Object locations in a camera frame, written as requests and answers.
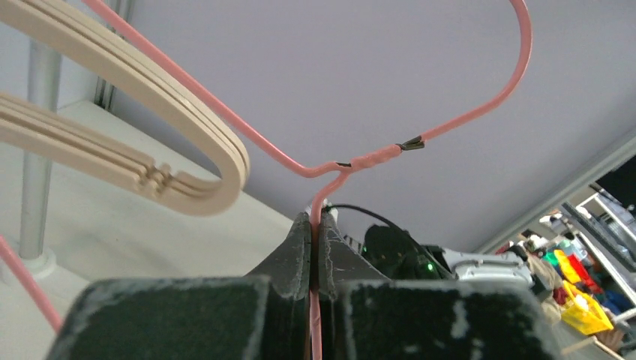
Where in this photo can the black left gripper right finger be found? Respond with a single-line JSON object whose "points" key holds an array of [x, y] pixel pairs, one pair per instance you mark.
{"points": [[366, 315]]}

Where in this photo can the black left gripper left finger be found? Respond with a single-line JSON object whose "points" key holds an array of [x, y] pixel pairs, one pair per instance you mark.
{"points": [[261, 315]]}

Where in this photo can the pink wire hanger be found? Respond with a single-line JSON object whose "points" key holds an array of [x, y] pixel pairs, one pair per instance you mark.
{"points": [[344, 170], [29, 284]]}

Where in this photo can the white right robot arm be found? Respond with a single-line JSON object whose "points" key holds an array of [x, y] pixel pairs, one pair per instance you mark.
{"points": [[394, 253]]}

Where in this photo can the yellow bin in background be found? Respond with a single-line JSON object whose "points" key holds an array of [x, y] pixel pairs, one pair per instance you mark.
{"points": [[580, 309]]}

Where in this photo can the metal clothes rack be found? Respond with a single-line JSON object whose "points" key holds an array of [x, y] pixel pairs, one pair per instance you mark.
{"points": [[43, 81]]}

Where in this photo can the right aluminium frame post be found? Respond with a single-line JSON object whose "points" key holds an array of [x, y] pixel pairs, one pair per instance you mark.
{"points": [[607, 159]]}

